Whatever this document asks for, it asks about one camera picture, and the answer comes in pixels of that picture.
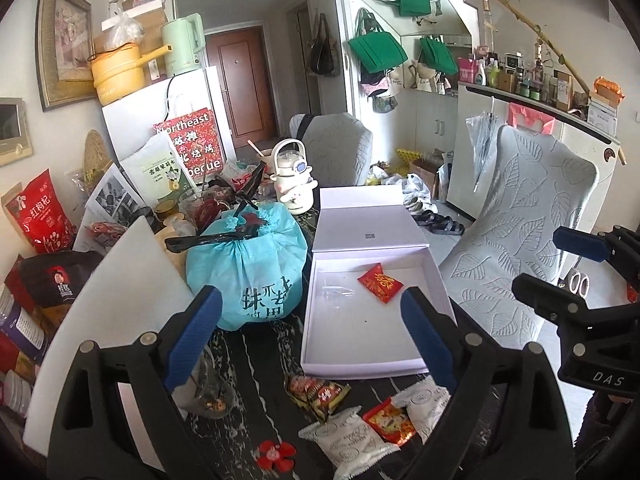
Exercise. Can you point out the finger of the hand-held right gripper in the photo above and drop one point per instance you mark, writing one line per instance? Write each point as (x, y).
(580, 243)
(545, 292)

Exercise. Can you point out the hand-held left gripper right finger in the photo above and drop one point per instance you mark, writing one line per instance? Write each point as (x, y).
(427, 340)

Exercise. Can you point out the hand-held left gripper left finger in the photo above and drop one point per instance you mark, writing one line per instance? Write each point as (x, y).
(192, 340)

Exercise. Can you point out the white bread packet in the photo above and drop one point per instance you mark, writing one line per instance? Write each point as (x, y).
(345, 442)
(422, 402)

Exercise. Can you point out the white gift box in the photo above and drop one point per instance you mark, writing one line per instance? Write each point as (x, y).
(360, 330)

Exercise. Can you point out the red gold-print snack packet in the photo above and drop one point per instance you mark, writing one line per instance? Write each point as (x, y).
(380, 282)

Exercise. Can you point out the red food-print snack packet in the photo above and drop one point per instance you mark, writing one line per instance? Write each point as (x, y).
(389, 420)

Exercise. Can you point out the brown snack packet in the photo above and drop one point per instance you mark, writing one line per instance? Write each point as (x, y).
(315, 394)

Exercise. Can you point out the glass cup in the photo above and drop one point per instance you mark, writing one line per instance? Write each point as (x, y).
(210, 391)

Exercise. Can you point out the leaf-pattern covered chair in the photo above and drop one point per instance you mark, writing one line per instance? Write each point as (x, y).
(515, 240)

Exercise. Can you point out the blue non-woven bag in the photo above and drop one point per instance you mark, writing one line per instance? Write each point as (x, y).
(250, 270)

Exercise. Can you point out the white foam board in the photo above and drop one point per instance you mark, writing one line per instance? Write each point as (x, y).
(110, 300)

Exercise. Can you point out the clear plastic wrapper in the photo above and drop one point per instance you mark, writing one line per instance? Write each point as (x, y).
(337, 291)

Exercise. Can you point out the dark sandal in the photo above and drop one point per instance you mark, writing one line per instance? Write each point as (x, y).
(429, 217)
(449, 226)

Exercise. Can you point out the glass jar with red contents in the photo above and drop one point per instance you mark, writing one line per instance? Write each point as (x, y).
(202, 207)

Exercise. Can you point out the white counter cabinet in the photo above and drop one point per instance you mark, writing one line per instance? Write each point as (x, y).
(465, 175)

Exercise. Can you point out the pink gift bag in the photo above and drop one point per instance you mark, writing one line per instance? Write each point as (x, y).
(530, 117)

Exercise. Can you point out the clear folded umbrella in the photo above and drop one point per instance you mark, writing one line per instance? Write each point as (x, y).
(482, 145)

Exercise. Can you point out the red paper flower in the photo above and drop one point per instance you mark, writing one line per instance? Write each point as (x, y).
(275, 456)

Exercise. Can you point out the dark snack packet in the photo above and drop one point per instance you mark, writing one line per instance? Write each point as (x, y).
(55, 280)

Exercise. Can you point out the pile of white plastic bags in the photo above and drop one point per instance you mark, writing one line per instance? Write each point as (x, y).
(417, 190)

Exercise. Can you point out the orange snack packet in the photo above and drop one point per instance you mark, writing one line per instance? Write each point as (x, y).
(609, 89)

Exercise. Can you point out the cardboard box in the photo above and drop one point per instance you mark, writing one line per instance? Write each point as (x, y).
(425, 175)

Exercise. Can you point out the black and white magazine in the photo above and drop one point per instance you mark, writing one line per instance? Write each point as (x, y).
(112, 195)

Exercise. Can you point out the purple snack packet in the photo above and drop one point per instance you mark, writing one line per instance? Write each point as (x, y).
(20, 325)

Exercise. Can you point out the white green-print paper bag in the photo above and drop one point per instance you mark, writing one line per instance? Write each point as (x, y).
(157, 170)

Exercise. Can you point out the row of bottles and jars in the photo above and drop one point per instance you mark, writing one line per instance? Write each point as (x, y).
(520, 77)

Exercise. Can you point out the white electric kettle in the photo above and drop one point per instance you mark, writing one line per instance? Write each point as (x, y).
(292, 185)

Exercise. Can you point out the yellow egg tray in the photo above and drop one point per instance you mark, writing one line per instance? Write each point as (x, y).
(410, 156)

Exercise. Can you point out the white cupboard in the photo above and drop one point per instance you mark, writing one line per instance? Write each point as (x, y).
(430, 120)

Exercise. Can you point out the red goji berry packet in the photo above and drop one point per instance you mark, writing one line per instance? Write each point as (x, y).
(42, 215)

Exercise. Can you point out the red paper bag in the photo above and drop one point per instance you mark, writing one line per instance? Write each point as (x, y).
(192, 140)

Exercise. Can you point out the round woven trivet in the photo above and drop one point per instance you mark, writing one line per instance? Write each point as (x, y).
(96, 160)

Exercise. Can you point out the grey covered chair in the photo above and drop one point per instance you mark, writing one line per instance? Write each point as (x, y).
(340, 150)

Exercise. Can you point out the white tote bag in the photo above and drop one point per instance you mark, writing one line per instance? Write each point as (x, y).
(425, 77)

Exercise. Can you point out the dried vine branch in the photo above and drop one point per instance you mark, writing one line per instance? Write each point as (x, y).
(525, 20)

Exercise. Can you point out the white refrigerator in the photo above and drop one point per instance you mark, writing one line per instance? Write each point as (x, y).
(135, 110)

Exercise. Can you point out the pink floral hanging bag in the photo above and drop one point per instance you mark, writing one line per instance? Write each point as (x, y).
(379, 91)

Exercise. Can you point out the brown wooden door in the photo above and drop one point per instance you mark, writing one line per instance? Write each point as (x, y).
(245, 85)

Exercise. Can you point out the yellow pot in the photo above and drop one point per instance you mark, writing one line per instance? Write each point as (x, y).
(117, 72)

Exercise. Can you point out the green tote bag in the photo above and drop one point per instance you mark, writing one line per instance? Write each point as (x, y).
(377, 50)

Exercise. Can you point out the green electric kettle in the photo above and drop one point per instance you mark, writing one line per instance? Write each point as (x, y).
(182, 45)

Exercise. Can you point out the dark hanging handbag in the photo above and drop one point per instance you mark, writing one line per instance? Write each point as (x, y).
(324, 52)

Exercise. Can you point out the white plastic bag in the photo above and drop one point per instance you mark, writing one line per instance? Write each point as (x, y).
(122, 30)

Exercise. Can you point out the framed picture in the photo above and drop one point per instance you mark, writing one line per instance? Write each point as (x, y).
(65, 40)

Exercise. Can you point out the wall intercom monitor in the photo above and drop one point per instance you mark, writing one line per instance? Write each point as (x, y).
(12, 130)

